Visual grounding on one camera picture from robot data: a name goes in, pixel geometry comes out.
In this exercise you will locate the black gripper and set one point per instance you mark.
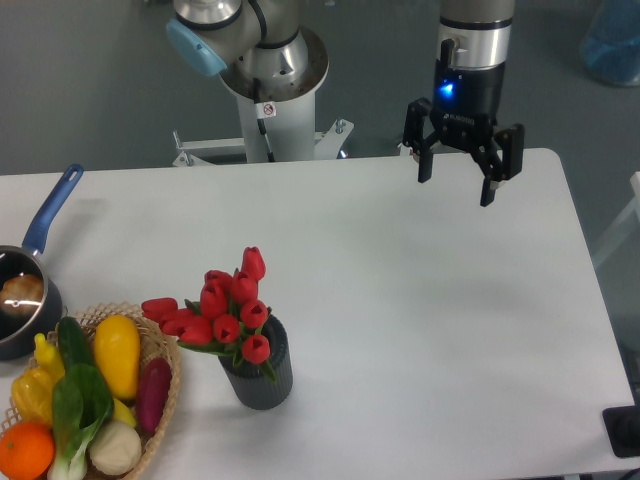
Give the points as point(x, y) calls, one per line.
point(462, 116)

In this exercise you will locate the red tulip bouquet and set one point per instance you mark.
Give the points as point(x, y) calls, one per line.
point(228, 320)

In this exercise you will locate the dark grey ribbed vase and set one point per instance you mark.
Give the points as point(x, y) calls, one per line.
point(263, 388)

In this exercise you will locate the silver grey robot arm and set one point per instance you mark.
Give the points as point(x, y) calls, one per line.
point(211, 35)

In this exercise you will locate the blue translucent container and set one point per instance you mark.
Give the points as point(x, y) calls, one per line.
point(610, 48)

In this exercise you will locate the black device at edge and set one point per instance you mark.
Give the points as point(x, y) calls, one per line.
point(622, 426)

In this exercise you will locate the purple eggplant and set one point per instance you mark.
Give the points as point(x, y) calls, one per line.
point(152, 394)

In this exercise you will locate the yellow squash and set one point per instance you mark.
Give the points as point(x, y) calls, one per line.
point(117, 348)

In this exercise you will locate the small yellow fruit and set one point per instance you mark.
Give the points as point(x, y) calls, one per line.
point(122, 413)

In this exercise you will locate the green bok choy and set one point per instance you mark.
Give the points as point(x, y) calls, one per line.
point(81, 404)

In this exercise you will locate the beige round mushroom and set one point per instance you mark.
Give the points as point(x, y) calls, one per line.
point(116, 449)

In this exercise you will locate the brown bread bun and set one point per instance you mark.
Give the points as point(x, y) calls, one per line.
point(22, 295)

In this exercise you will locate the yellow bell pepper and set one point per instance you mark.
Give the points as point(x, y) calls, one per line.
point(32, 396)

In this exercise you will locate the orange fruit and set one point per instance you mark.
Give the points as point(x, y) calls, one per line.
point(27, 451)

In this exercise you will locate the white frame at right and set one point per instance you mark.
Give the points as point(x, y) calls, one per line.
point(621, 227)

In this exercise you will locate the blue handled saucepan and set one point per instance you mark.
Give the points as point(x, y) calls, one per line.
point(17, 333)

